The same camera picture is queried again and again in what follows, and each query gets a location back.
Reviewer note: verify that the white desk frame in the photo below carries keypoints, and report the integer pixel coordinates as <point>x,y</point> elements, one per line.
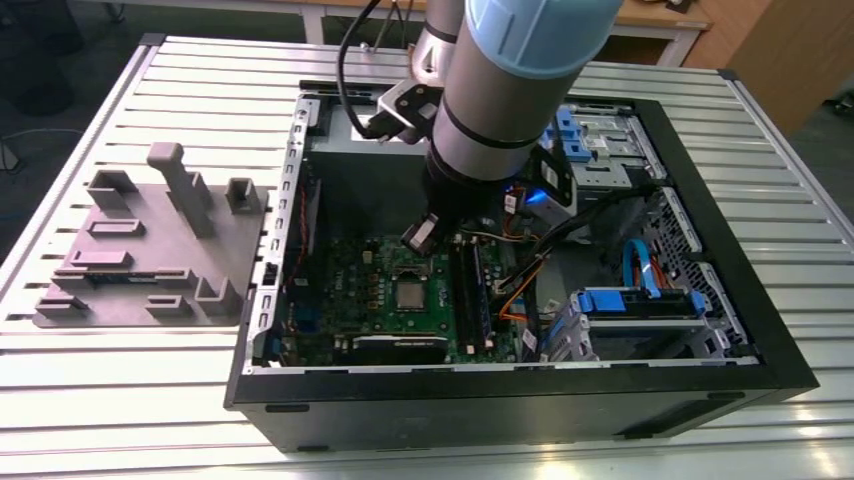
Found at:
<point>312,30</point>

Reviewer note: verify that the grey power supply unit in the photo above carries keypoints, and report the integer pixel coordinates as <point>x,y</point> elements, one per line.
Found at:
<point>360,190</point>

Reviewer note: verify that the black graphics card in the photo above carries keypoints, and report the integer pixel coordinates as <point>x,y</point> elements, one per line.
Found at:
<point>400,345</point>

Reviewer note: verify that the grey parts rack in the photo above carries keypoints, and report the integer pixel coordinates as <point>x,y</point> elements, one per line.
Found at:
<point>167,230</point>

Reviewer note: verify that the green motherboard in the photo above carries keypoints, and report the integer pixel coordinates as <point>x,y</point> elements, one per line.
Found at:
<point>360,310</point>

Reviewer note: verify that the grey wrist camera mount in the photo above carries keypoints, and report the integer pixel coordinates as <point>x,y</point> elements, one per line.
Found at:
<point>403,107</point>

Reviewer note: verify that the metal drive cage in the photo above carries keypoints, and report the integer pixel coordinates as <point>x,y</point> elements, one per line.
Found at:
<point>600,175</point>

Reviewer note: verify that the black case fan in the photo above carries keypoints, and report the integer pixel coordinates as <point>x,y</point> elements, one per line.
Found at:
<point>315,235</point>

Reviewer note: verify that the black PC case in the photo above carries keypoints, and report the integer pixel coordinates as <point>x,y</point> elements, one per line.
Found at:
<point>507,410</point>

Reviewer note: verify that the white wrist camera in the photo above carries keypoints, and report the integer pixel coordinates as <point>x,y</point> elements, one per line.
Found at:
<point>550,200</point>

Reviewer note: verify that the blue drive carrier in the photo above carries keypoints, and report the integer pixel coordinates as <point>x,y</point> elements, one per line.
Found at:
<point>574,145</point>

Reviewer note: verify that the RAM stick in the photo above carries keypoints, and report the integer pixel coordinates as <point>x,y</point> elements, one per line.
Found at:
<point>123,279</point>

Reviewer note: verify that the CPU socket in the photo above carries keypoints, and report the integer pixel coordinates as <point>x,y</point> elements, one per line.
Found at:
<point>410,310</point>

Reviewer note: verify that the blue VGA port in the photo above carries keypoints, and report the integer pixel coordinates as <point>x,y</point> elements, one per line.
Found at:
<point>274,350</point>

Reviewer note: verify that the wooden cabinet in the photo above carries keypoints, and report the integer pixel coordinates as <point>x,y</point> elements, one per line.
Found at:
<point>787,50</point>

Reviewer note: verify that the hard disk with blue carrier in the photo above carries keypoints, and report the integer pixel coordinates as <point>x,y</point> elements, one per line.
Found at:
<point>607,302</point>

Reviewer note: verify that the CPU with silver top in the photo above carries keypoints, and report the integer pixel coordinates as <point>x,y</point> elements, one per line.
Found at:
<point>411,295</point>

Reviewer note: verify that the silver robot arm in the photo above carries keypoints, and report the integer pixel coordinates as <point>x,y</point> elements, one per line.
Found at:
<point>507,75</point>

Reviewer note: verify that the silver disk bay frame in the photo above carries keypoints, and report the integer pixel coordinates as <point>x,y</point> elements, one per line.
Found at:
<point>647,324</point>

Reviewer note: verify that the wooden desk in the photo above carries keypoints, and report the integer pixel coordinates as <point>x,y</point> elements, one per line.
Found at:
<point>654,17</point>

